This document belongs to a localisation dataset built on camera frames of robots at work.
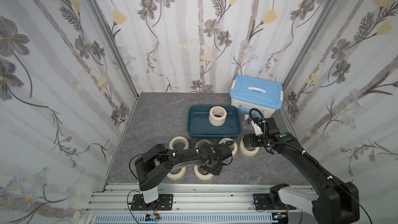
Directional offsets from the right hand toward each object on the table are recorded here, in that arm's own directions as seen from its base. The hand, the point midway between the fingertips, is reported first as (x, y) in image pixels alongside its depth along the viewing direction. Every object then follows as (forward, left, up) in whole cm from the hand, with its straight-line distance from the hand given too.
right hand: (255, 137), depth 83 cm
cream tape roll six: (-19, +41, -10) cm, 47 cm away
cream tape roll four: (-1, +9, -10) cm, 13 cm away
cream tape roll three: (+2, +29, -11) cm, 31 cm away
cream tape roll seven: (-19, +28, -9) cm, 35 cm away
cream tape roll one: (+2, +43, -11) cm, 45 cm away
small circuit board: (-37, +50, -11) cm, 63 cm away
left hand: (-16, +20, -10) cm, 28 cm away
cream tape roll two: (+21, +19, -11) cm, 30 cm away
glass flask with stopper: (+16, 0, -13) cm, 20 cm away
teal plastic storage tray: (+14, +31, -14) cm, 37 cm away
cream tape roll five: (-5, +1, -10) cm, 11 cm away
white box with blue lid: (+30, 0, +3) cm, 30 cm away
